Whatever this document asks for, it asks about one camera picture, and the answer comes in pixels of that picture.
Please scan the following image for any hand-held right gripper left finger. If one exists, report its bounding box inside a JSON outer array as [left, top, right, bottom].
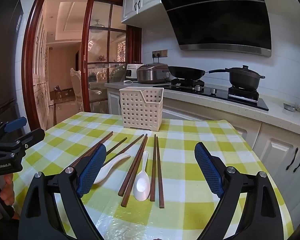
[[18, 144, 107, 240]]

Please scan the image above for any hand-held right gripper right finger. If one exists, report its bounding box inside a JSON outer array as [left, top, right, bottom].
[[194, 142, 294, 240]]

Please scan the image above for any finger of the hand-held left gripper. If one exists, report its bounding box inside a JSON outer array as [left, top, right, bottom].
[[0, 117, 27, 137], [11, 128, 45, 155]]

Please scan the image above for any brown wooden chopstick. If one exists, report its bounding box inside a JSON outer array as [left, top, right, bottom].
[[150, 134, 157, 202], [156, 136, 164, 208], [72, 133, 113, 168], [118, 133, 148, 197], [106, 134, 145, 163], [69, 131, 114, 167], [105, 137, 128, 155], [121, 135, 149, 207]]

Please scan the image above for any white plastic utensil basket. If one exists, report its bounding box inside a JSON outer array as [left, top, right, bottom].
[[119, 87, 164, 131]]

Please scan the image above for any person's left hand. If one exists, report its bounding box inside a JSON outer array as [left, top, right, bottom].
[[0, 174, 15, 205]]

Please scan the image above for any white ceramic soup spoon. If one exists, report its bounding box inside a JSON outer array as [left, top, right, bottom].
[[92, 152, 131, 184], [133, 151, 151, 201]]

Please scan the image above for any yellow green checkered tablecloth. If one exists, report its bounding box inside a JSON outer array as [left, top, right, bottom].
[[11, 111, 294, 240]]

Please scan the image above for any ornate white dining chair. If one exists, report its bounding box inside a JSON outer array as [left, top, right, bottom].
[[70, 68, 84, 113]]

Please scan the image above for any dark refrigerator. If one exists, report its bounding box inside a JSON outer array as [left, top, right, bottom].
[[0, 0, 24, 130]]

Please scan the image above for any red wooden sliding glass door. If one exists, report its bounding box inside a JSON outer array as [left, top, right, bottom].
[[22, 0, 142, 130]]

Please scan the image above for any black glass gas cooktop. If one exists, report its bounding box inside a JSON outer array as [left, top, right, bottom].
[[152, 78, 269, 112]]

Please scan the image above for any black lidded pot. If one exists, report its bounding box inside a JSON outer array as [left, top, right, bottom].
[[225, 65, 265, 92]]

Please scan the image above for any black wok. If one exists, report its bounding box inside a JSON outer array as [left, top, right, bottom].
[[168, 66, 230, 80]]

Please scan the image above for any white countertop cooker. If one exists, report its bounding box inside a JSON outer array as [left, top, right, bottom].
[[125, 62, 143, 82]]

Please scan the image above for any silver brown rice cooker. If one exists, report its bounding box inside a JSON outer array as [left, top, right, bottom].
[[137, 63, 170, 84]]

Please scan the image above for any black range hood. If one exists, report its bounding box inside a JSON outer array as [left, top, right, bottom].
[[159, 0, 272, 57]]

